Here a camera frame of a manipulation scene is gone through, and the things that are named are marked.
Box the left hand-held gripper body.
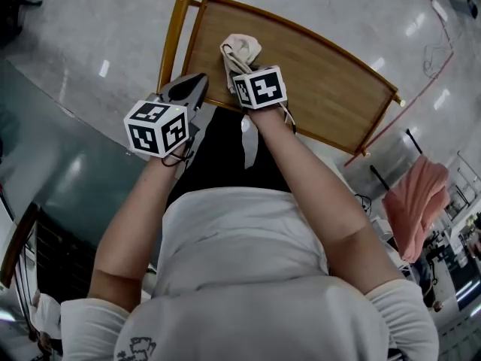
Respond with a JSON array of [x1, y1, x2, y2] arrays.
[[123, 72, 210, 159]]

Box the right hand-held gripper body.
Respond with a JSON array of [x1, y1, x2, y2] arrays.
[[231, 64, 289, 111]]

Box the beige cloth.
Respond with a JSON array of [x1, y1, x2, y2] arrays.
[[219, 33, 263, 93]]

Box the wooden cart top surface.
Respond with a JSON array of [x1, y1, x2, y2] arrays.
[[181, 0, 400, 157]]

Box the person's left forearm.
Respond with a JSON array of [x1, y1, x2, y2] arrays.
[[86, 143, 197, 312]]

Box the person's right forearm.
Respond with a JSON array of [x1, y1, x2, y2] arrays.
[[244, 102, 407, 297]]

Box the pink hanging cloth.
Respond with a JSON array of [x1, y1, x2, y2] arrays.
[[382, 155, 452, 264]]

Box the white fabric strip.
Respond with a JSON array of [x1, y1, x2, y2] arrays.
[[240, 114, 261, 170]]

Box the person's black trousers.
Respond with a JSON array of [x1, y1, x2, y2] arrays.
[[168, 105, 292, 211]]

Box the black stand rod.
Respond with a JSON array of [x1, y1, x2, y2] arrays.
[[369, 164, 392, 192], [405, 128, 425, 154]]

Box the person's white shirt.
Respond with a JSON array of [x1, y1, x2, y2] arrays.
[[59, 186, 440, 361]]

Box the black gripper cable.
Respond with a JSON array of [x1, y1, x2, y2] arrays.
[[160, 135, 198, 168]]

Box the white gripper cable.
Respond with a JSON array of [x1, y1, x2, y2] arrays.
[[278, 102, 298, 135]]

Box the yellow wooden cart handle frame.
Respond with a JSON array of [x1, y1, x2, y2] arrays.
[[156, 0, 202, 94]]

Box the white floor cable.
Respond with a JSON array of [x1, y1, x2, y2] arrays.
[[422, 32, 464, 79]]

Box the brown wooden rail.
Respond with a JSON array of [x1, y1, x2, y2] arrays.
[[0, 201, 41, 289]]

